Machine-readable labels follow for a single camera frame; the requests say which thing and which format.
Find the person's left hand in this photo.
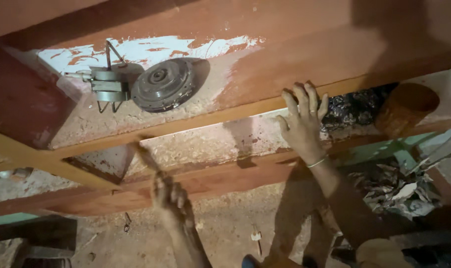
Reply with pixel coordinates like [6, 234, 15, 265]
[150, 172, 196, 228]

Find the person's right hand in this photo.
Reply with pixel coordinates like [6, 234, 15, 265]
[276, 82, 329, 164]

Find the brown stained paint brush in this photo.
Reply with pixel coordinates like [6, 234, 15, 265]
[130, 138, 163, 176]

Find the orange brown wooden frame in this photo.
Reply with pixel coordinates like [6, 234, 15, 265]
[0, 46, 451, 219]

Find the small white plug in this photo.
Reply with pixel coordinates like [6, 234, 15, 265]
[251, 224, 263, 257]

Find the grey round metal disc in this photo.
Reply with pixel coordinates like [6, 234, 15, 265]
[131, 57, 196, 113]

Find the blue sandal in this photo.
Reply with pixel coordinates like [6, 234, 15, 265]
[242, 254, 264, 268]

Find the grey metal clamp tool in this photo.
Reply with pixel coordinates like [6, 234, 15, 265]
[65, 40, 131, 114]

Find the reddish brown wooden board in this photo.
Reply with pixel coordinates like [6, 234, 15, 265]
[0, 0, 451, 150]

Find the black crumpled plastic bag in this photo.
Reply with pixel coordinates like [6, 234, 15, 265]
[320, 83, 399, 134]

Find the person's knee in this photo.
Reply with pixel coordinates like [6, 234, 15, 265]
[356, 238, 414, 268]

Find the heap of dry leaves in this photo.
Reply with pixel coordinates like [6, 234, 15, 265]
[346, 158, 444, 220]

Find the brown round tin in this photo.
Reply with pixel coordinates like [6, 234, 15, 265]
[374, 82, 441, 139]

